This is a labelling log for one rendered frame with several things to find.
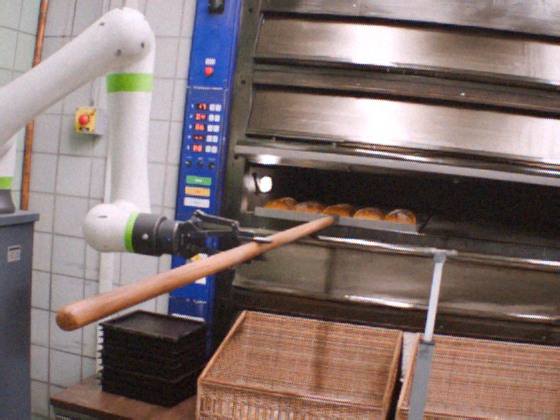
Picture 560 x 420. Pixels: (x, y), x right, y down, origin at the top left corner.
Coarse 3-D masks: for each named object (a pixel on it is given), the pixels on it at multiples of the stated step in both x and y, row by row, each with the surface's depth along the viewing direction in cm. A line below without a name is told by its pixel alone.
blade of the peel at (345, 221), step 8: (256, 208) 262; (264, 208) 261; (272, 216) 260; (280, 216) 260; (288, 216) 259; (296, 216) 259; (304, 216) 258; (312, 216) 257; (320, 216) 257; (344, 224) 255; (352, 224) 254; (360, 224) 254; (368, 224) 253; (376, 224) 252; (384, 224) 252; (392, 224) 251; (400, 224) 250; (408, 224) 250; (416, 224) 252
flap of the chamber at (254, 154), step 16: (256, 160) 260; (272, 160) 255; (288, 160) 250; (304, 160) 245; (320, 160) 241; (336, 160) 239; (352, 160) 238; (368, 160) 237; (384, 160) 236; (416, 176) 248; (432, 176) 242; (448, 176) 237; (464, 176) 232; (480, 176) 229; (496, 176) 228; (512, 176) 227; (528, 176) 225; (544, 192) 241
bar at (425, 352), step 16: (208, 224) 227; (304, 240) 220; (320, 240) 219; (336, 240) 218; (352, 240) 217; (416, 256) 213; (432, 256) 212; (448, 256) 210; (464, 256) 209; (480, 256) 208; (496, 256) 207; (512, 256) 207; (432, 288) 205; (432, 304) 201; (432, 320) 197; (432, 352) 190; (416, 368) 191; (416, 384) 192; (416, 400) 192; (416, 416) 192
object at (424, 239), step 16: (240, 224) 263; (256, 224) 262; (272, 224) 261; (288, 224) 259; (304, 224) 258; (384, 240) 252; (400, 240) 251; (416, 240) 249; (432, 240) 248; (448, 240) 247; (464, 240) 246; (480, 240) 244; (528, 256) 241; (544, 256) 239
